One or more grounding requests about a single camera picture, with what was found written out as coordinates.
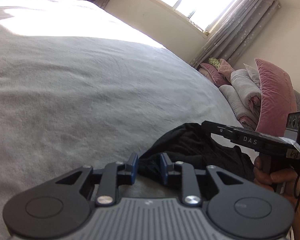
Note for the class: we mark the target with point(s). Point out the small pink cushion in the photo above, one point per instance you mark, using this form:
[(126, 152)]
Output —
[(219, 76)]

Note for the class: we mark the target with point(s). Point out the folded grey pink duvet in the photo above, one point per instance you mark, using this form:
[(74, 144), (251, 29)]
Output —
[(243, 94)]

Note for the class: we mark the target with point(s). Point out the pink velvet pillow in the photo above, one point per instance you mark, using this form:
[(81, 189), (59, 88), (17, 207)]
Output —
[(277, 98)]

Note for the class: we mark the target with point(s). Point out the grey bed sheet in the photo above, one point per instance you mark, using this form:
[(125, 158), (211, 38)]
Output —
[(80, 87)]

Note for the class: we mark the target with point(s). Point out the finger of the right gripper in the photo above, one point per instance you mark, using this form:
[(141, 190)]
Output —
[(219, 129)]

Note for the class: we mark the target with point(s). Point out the grey patterned curtain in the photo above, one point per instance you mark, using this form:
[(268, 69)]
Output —
[(237, 31)]

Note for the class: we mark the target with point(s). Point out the person's right hand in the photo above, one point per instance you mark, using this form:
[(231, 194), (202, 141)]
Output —
[(287, 176)]

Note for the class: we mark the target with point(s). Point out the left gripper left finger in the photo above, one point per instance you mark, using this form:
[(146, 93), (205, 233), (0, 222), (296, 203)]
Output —
[(111, 177)]

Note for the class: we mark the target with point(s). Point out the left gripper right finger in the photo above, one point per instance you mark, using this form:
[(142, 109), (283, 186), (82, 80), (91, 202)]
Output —
[(186, 179)]

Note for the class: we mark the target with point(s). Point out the black long-sleeve garment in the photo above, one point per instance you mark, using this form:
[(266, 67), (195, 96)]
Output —
[(190, 144)]

